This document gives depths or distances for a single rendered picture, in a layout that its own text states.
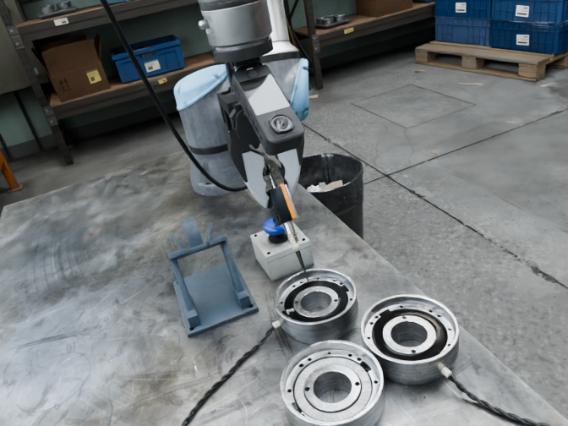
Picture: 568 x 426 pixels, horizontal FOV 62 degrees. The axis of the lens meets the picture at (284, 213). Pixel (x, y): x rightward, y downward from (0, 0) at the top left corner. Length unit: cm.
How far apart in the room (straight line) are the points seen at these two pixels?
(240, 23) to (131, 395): 44
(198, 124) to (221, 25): 41
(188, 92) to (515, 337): 129
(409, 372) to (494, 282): 143
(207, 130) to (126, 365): 47
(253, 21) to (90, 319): 48
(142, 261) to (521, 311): 135
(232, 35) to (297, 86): 37
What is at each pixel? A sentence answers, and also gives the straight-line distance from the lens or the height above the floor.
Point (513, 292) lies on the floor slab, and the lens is 191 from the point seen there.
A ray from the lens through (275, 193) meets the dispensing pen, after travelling 62.
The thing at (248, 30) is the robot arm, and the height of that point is 115.
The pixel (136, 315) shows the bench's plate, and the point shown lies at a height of 80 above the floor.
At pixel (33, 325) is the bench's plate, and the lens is 82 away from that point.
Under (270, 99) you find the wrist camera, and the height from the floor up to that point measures 108.
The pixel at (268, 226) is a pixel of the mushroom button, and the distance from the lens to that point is 69.
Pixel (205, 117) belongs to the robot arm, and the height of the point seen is 96.
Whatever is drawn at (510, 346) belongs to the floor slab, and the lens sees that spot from 172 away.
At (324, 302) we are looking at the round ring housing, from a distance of 64.
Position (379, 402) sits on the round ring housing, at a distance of 50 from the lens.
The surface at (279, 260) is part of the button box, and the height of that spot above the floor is 83.
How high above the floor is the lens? 123
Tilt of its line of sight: 30 degrees down
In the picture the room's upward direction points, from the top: 11 degrees counter-clockwise
